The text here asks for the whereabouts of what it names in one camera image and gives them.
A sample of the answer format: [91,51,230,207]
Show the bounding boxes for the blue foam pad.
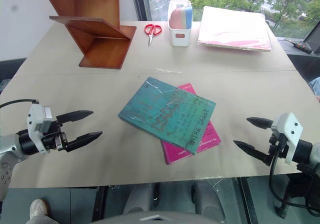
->
[186,5,193,28]

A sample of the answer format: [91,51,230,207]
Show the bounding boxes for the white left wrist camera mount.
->
[26,103,54,155]

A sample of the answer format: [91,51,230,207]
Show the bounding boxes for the teal paperback book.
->
[117,76,218,157]

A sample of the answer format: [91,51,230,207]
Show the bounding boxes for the grey rounded shape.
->
[194,180,225,222]
[122,182,155,215]

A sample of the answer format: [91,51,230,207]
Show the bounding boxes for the magenta paperback book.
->
[160,83,222,166]

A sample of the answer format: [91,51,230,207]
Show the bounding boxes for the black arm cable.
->
[268,149,320,218]
[0,99,40,109]

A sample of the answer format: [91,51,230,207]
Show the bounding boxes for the white sneaker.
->
[29,198,49,221]

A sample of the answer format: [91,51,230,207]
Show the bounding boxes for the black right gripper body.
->
[268,131,289,160]

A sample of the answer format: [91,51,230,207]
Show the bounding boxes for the beige trouser leg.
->
[25,214,60,224]

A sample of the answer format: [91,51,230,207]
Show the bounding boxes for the grey curved panel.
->
[89,209,226,224]

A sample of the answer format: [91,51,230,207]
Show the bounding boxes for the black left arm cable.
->
[0,99,40,109]

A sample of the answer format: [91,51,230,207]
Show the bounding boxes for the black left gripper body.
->
[41,120,69,152]

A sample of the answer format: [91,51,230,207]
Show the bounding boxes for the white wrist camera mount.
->
[26,103,54,155]
[270,112,304,166]

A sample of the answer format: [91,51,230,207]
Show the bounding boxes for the pink foam pad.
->
[169,5,187,30]

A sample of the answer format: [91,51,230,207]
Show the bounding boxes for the wooden zigzag shelf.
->
[39,0,138,70]

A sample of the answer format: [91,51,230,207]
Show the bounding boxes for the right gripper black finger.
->
[233,139,272,167]
[246,116,274,131]

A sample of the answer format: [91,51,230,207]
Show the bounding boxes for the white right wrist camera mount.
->
[270,112,304,166]

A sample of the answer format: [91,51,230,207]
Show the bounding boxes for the blue jeans knee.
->
[308,76,320,103]

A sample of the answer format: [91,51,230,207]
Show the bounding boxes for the orange and black tool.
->
[284,38,314,55]

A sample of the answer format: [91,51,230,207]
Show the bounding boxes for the white plastic storage bin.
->
[167,0,193,48]

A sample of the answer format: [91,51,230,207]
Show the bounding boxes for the pink and white paper stack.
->
[197,5,273,53]

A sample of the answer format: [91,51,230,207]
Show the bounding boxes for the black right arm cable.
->
[268,149,320,218]

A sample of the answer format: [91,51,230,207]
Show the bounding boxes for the black monitor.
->
[302,20,320,55]

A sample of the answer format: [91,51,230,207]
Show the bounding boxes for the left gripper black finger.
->
[65,131,104,153]
[55,110,95,124]

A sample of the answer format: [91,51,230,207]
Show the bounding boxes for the black table frame bar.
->
[238,177,260,224]
[91,185,109,223]

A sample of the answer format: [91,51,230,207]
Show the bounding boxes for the red handled scissors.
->
[144,23,163,47]

